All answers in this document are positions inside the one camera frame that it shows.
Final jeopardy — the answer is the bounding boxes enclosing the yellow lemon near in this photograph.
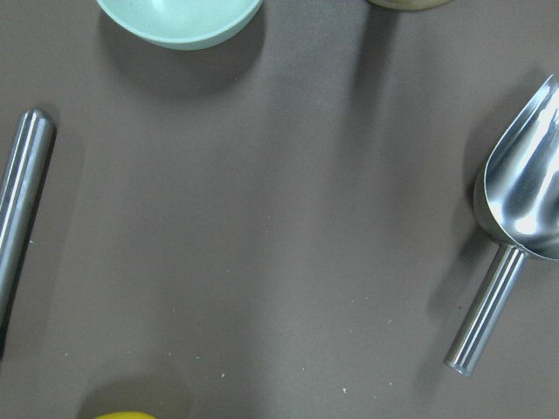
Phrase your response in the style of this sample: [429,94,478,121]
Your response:
[94,411,155,419]

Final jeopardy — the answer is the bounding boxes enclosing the wooden cup tree stand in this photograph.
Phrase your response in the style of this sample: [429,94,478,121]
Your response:
[368,0,450,11]

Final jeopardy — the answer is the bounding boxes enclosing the steel ice scoop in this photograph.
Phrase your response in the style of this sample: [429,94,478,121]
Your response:
[445,75,558,376]

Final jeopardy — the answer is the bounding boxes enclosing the mint green bowl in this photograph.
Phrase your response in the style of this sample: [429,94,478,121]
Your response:
[98,0,262,51]

